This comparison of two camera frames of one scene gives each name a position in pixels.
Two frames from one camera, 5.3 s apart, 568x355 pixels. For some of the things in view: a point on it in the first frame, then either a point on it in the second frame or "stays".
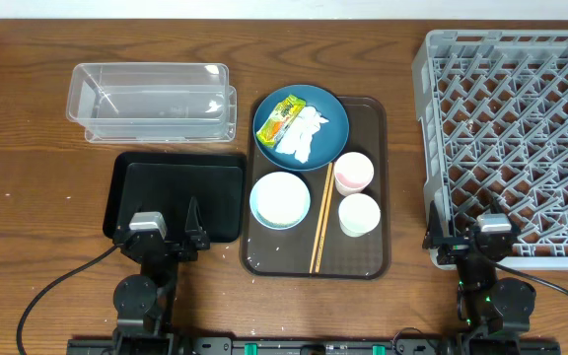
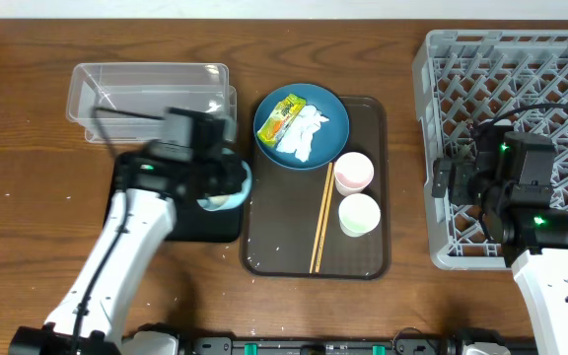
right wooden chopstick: (324, 220) stays
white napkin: (298, 135) stays
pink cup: (353, 171) stays
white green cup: (358, 214) stays
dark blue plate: (301, 126) stays
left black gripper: (198, 237) → (237, 176)
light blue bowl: (279, 200) → (223, 202)
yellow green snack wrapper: (279, 120) stays
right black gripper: (456, 247) → (462, 170)
